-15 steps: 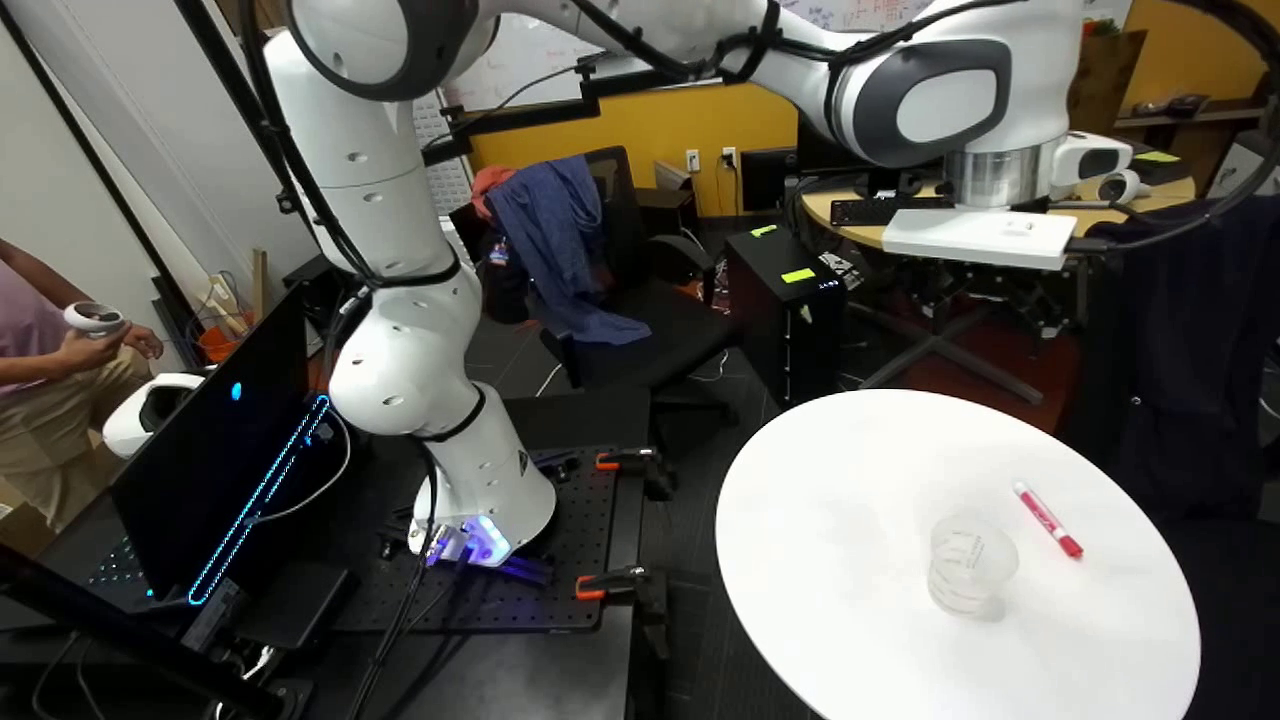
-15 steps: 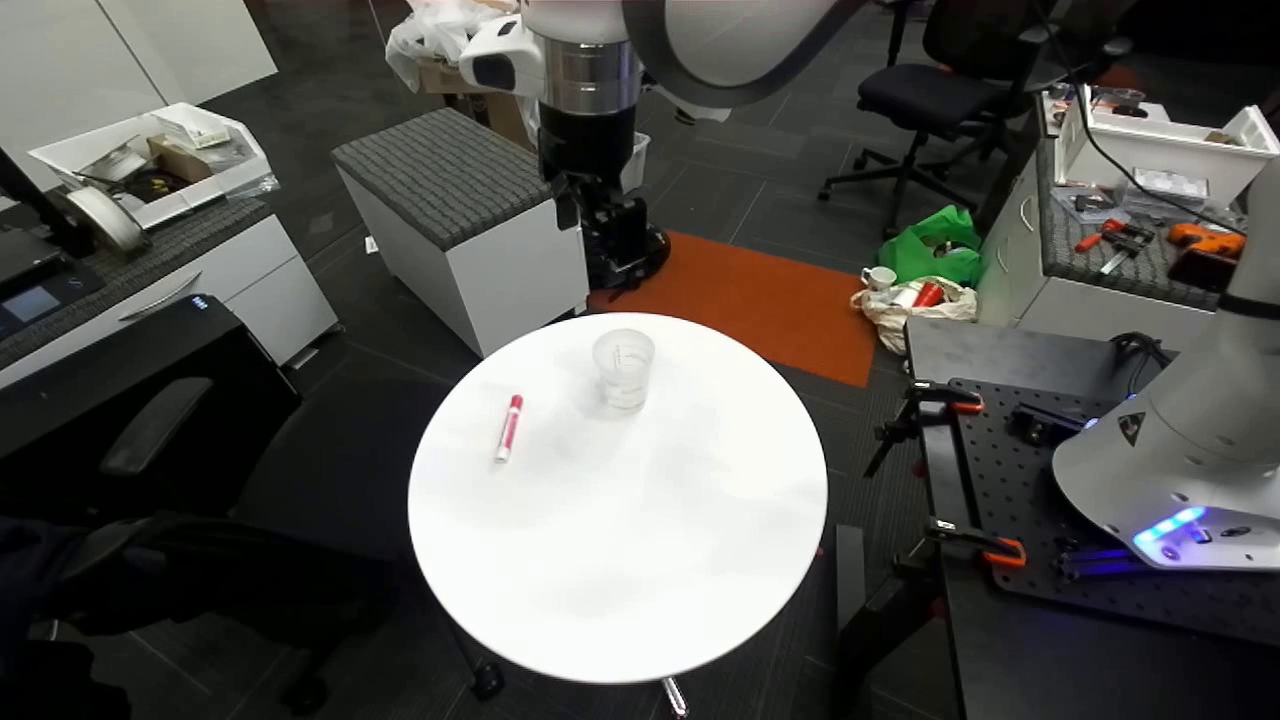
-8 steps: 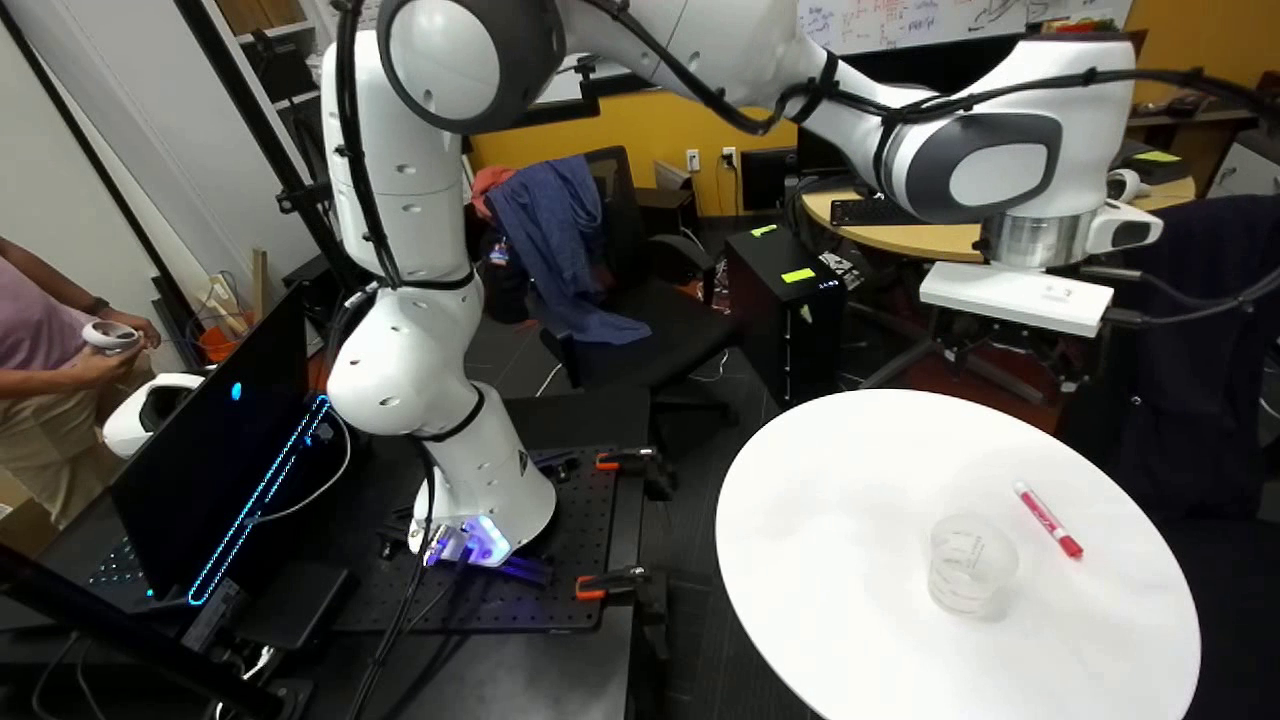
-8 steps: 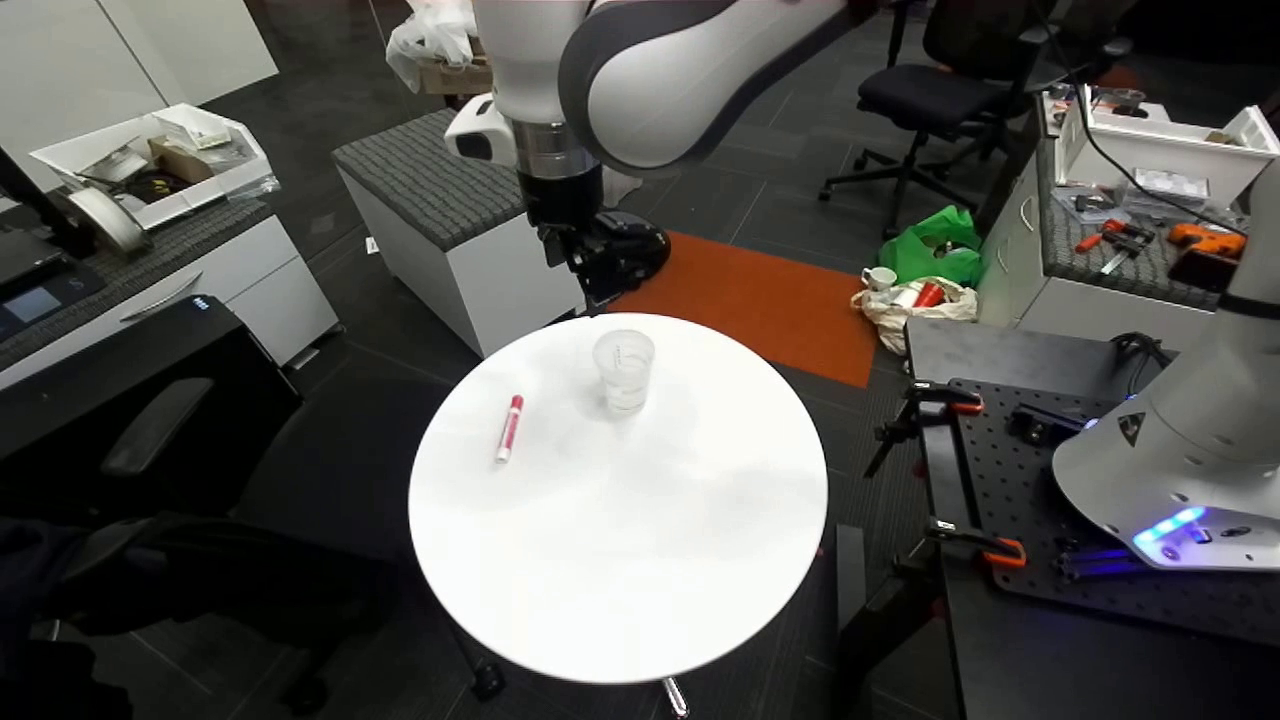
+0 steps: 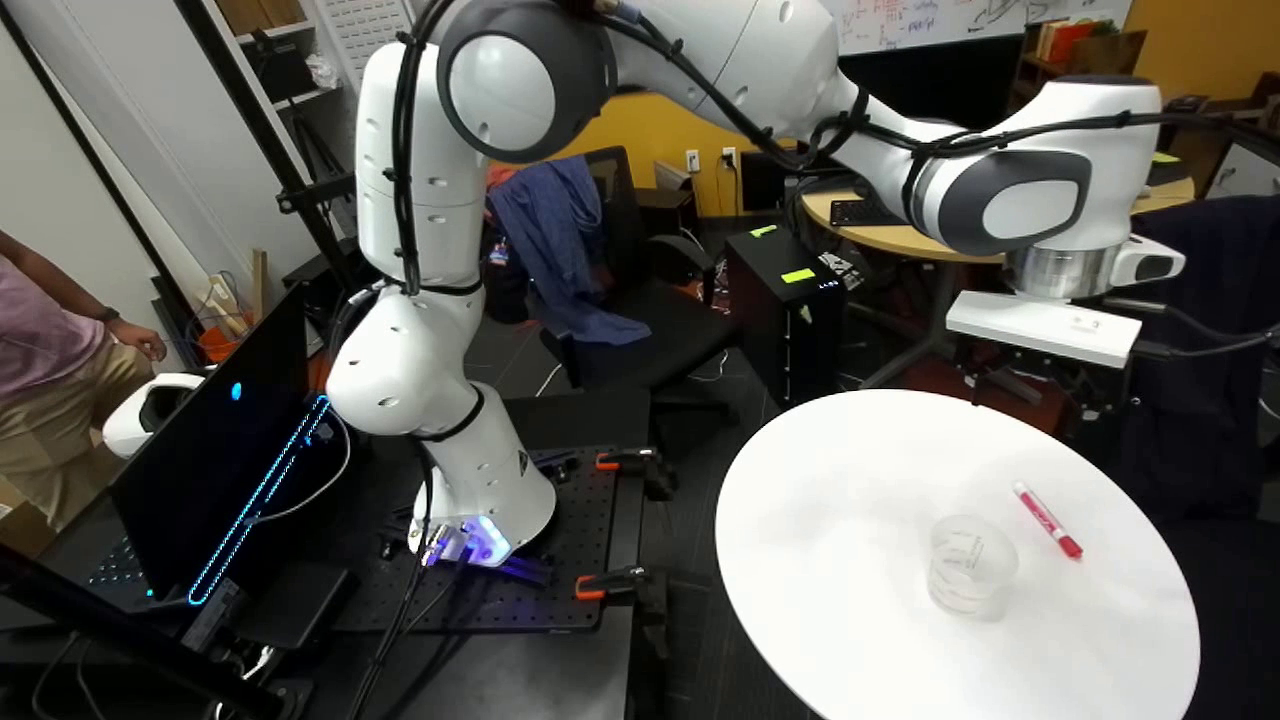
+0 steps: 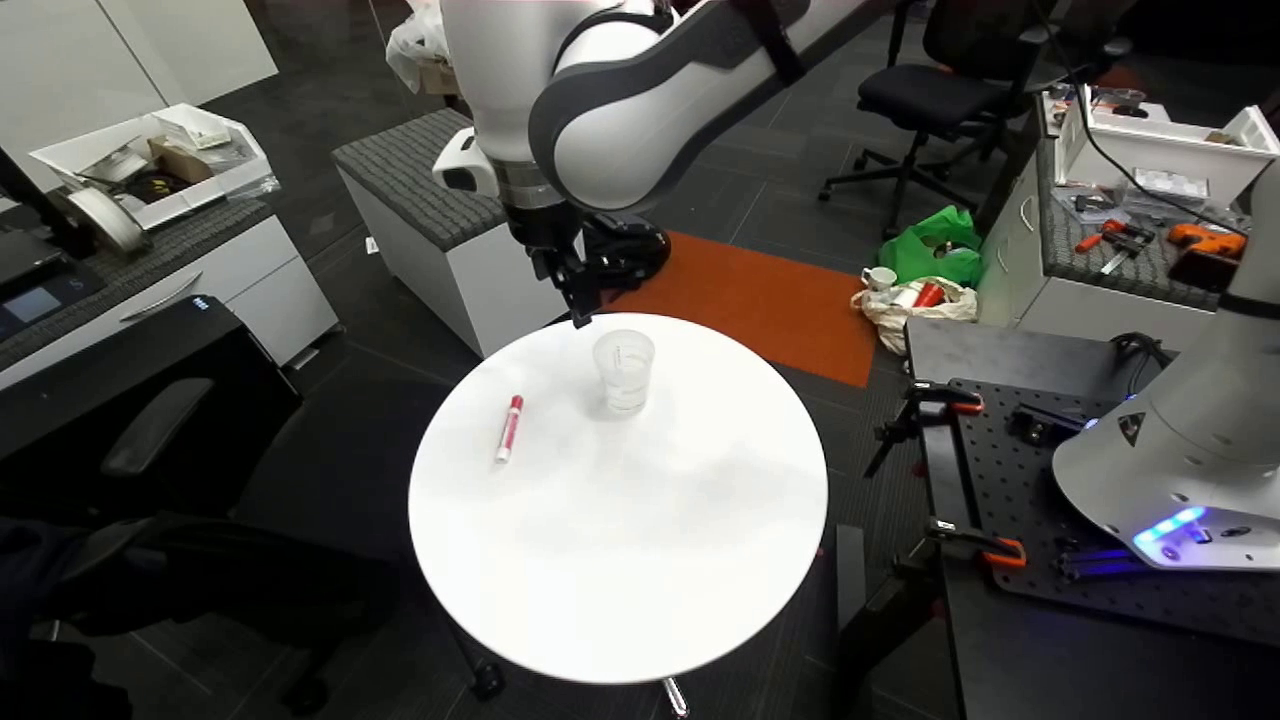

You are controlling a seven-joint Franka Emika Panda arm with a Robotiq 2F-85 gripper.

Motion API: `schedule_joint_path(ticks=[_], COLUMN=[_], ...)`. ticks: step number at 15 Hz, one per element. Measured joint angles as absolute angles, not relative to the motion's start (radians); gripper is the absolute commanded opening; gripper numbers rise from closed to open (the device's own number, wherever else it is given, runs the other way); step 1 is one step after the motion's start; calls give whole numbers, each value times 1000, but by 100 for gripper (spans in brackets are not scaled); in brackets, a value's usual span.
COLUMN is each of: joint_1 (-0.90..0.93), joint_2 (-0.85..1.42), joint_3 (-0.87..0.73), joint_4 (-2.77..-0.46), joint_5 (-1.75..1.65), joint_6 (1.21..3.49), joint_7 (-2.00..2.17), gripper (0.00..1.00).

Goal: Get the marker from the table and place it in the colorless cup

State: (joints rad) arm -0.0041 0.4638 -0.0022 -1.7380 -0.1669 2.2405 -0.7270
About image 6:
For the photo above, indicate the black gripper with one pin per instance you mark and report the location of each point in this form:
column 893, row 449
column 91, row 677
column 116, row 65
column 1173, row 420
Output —
column 551, row 233

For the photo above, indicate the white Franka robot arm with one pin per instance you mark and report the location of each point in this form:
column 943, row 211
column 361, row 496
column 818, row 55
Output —
column 624, row 106

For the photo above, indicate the clear plastic cup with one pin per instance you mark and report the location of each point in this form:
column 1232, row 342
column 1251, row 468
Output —
column 620, row 384

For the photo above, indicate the orange rug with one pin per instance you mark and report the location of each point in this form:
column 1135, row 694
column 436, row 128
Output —
column 763, row 302

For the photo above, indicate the grey cushioned white bench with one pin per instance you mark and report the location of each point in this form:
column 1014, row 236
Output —
column 403, row 167

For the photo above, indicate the white plastic bag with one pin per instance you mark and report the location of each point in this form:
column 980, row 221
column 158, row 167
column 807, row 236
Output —
column 422, row 55

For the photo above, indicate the white printed bag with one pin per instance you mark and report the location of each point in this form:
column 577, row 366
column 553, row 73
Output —
column 914, row 310

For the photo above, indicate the black office chair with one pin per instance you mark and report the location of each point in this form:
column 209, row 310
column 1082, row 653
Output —
column 332, row 466

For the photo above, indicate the white drawer cabinet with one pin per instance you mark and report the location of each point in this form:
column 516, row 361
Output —
column 266, row 286

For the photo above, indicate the green bag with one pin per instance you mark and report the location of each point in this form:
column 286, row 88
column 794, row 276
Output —
column 934, row 245

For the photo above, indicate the black rolling desk chair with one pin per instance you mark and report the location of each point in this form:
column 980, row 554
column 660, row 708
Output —
column 934, row 92

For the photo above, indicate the white tray box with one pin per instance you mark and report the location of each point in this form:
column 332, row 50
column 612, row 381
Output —
column 222, row 175

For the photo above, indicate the brown item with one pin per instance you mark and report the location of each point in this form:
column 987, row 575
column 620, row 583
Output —
column 176, row 161

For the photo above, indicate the white tool cart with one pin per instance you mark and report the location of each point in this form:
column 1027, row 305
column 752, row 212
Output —
column 1065, row 286

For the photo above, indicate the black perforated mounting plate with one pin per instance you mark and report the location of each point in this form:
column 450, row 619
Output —
column 1014, row 492

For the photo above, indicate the tape roll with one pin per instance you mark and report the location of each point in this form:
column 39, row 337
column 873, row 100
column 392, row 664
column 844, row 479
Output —
column 107, row 221

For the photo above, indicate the white cupboard doors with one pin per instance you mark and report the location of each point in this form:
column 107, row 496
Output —
column 135, row 55

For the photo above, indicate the black device with screen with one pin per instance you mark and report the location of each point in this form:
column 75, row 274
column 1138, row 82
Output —
column 33, row 305

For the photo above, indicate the white plastic bin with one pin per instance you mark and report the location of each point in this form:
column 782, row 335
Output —
column 1173, row 142

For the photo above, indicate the orange power drill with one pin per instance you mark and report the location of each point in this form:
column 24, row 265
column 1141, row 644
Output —
column 1206, row 241

